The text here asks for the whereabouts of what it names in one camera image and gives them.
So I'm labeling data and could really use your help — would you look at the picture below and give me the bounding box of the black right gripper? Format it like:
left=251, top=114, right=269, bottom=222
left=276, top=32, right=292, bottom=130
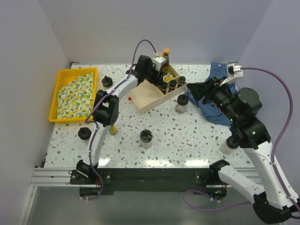
left=187, top=75, right=240, bottom=123

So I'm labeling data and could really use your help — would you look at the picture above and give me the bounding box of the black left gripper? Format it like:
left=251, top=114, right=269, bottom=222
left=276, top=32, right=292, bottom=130
left=144, top=62, right=165, bottom=86

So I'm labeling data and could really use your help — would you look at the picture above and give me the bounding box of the sauce bottle green label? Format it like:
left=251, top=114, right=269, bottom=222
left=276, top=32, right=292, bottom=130
left=158, top=52, right=169, bottom=74
left=163, top=48, right=170, bottom=75

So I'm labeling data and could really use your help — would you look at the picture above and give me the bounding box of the small dark spice jar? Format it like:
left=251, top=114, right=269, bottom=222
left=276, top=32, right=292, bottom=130
left=178, top=76, right=186, bottom=88

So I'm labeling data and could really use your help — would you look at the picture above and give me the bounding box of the spice jar black lid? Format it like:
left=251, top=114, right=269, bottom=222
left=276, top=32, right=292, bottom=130
left=159, top=82, right=167, bottom=95
left=169, top=80, right=177, bottom=92

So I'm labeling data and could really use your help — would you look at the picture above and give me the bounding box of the beige wooden divided box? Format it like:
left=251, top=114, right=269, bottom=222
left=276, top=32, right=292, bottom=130
left=128, top=66, right=187, bottom=114

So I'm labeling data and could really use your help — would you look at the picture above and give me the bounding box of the small yellow oil bottle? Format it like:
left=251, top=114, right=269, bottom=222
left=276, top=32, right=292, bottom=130
left=163, top=74, right=175, bottom=82
left=109, top=125, right=117, bottom=135

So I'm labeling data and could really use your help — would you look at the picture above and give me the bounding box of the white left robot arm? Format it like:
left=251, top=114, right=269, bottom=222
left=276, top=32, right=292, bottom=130
left=76, top=55, right=166, bottom=184

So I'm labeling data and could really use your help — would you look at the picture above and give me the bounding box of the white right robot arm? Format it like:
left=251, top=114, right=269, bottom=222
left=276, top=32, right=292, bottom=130
left=187, top=78, right=300, bottom=224

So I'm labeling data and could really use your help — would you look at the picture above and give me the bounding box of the glass shaker jar brown residue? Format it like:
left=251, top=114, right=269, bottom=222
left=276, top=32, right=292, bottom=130
left=175, top=94, right=189, bottom=113

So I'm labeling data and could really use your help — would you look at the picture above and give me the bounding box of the blue checked shirt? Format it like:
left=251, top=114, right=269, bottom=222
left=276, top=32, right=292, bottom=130
left=185, top=61, right=242, bottom=126

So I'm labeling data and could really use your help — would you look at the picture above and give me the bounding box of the glass shaker jar white powder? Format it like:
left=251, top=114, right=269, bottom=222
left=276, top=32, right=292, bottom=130
left=101, top=76, right=113, bottom=90

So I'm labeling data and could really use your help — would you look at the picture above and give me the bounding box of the shaker jar front right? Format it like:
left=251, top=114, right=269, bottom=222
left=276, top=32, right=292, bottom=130
left=220, top=136, right=239, bottom=155

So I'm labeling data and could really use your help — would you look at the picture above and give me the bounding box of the open glass jar black rim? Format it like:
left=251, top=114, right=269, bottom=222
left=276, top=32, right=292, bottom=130
left=140, top=129, right=153, bottom=149

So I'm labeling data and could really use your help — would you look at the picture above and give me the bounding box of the yellow plastic tray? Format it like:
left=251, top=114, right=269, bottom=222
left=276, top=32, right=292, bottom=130
left=49, top=67, right=98, bottom=123

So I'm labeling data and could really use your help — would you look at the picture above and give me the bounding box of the lemon print cloth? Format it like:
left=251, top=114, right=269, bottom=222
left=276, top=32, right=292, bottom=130
left=57, top=72, right=94, bottom=119

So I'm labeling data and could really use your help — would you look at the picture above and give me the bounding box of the shaker jar front left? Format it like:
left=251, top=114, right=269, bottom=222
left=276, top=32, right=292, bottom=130
left=78, top=127, right=91, bottom=141

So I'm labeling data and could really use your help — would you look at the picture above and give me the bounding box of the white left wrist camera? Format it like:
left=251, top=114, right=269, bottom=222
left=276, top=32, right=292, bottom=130
left=152, top=56, right=166, bottom=71

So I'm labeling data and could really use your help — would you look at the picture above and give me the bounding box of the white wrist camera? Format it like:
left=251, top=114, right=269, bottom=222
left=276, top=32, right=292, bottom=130
left=220, top=63, right=243, bottom=86
left=152, top=56, right=166, bottom=71

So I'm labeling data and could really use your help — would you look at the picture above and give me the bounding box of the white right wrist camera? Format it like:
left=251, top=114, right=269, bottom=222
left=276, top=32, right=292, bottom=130
left=220, top=63, right=243, bottom=86

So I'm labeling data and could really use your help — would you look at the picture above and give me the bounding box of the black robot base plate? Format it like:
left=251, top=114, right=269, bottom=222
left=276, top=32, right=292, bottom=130
left=70, top=168, right=227, bottom=199

